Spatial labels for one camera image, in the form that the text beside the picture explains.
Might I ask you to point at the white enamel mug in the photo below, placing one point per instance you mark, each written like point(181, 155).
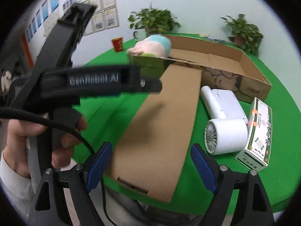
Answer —
point(139, 35)

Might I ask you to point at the cardboard divider piece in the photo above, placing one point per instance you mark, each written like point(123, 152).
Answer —
point(150, 155)

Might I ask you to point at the teal and pink plush toy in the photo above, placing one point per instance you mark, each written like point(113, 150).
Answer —
point(158, 46)

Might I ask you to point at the leafy potted plant right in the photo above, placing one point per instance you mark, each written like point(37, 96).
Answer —
point(243, 34)

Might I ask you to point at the white sleeve forearm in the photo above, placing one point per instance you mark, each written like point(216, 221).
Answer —
point(18, 186)

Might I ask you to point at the leafy potted plant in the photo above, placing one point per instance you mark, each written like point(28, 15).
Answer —
point(243, 34)
point(153, 21)

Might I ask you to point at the leafy potted plant left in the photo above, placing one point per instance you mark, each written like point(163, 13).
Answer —
point(153, 21)

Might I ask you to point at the colourful packet on table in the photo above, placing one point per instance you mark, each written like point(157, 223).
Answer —
point(213, 39)

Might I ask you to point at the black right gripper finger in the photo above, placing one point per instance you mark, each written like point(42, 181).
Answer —
point(150, 85)

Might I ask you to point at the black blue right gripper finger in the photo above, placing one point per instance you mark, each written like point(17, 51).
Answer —
point(252, 206)
point(49, 204)

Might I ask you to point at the large open cardboard box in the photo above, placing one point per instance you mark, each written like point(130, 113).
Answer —
point(222, 67)

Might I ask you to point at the white hair dryer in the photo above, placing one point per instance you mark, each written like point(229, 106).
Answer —
point(226, 131)

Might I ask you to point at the green white medicine box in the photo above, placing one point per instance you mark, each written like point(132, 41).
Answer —
point(256, 153)

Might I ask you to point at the red paper cup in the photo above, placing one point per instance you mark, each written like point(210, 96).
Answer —
point(117, 44)

